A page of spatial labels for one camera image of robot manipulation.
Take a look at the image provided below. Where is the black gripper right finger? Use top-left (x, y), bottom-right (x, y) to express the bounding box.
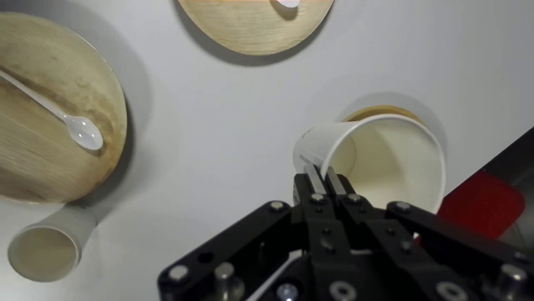
top-left (325, 165), bottom-right (534, 301)

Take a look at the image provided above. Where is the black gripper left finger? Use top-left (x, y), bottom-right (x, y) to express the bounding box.
top-left (157, 163), bottom-right (348, 301)

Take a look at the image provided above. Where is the white paper cup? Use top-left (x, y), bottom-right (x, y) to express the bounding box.
top-left (292, 113), bottom-right (449, 215)
top-left (6, 204), bottom-right (98, 284)

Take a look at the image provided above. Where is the paper cup with brown inside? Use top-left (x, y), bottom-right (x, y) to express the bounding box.
top-left (342, 103), bottom-right (427, 123)

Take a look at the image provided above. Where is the red object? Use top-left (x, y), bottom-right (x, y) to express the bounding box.
top-left (437, 168), bottom-right (525, 240)

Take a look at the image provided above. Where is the white plastic spoon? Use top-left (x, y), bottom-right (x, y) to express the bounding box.
top-left (0, 68), bottom-right (105, 152)
top-left (270, 0), bottom-right (303, 10)

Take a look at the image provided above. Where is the large round palm leaf plate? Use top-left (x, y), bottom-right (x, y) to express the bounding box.
top-left (0, 11), bottom-right (130, 205)

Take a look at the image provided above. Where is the small round palm leaf plate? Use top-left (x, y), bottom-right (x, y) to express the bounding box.
top-left (175, 0), bottom-right (337, 56)

